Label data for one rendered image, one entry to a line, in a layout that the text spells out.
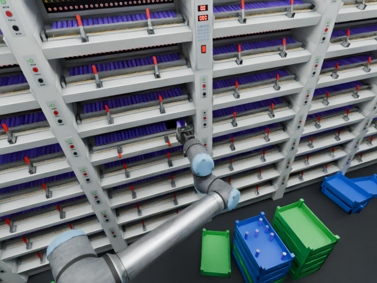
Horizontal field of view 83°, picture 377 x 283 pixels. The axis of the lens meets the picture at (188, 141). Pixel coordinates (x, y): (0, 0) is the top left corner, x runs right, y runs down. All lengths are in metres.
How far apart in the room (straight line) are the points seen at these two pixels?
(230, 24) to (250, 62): 0.23
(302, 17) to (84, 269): 1.36
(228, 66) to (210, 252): 1.30
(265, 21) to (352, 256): 1.66
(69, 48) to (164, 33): 0.38
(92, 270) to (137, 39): 0.83
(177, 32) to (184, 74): 0.19
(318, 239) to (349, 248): 0.50
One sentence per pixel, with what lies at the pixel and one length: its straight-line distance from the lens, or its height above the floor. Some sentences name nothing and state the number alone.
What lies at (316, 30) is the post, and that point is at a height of 1.38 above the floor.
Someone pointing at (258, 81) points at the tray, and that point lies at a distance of 1.38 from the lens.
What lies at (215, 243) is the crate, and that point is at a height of 0.00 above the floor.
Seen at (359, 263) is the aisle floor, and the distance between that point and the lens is 2.05.
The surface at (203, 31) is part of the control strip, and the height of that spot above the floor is 1.44.
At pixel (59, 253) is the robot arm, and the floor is 1.01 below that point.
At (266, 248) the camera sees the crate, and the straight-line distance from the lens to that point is 1.48.
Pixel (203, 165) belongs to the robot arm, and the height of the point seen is 1.00.
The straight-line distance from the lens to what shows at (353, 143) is 2.30.
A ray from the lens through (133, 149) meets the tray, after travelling 1.22.
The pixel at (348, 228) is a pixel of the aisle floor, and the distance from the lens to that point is 2.19.
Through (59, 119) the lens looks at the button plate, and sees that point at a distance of 1.12.
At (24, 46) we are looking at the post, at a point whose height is 1.46.
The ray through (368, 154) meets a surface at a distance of 2.77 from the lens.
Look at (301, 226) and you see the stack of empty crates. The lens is 1.63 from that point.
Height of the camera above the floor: 1.59
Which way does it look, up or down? 35 degrees down
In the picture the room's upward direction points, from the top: 4 degrees counter-clockwise
